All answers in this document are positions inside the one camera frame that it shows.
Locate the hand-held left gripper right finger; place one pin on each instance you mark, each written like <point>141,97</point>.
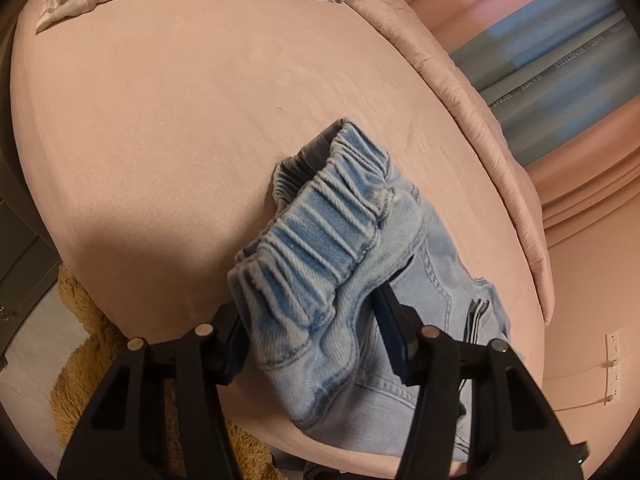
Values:
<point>396,342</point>

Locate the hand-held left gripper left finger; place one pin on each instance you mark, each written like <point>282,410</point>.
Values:
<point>234,355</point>

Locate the light blue denim pants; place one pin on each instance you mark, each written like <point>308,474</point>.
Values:
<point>350,240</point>

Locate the white power strip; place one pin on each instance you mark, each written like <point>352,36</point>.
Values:
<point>613,360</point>

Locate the bed with pink sheet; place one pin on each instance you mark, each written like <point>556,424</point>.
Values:
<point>175,135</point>

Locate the pink quilted comforter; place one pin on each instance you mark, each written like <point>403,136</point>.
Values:
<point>450,85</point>

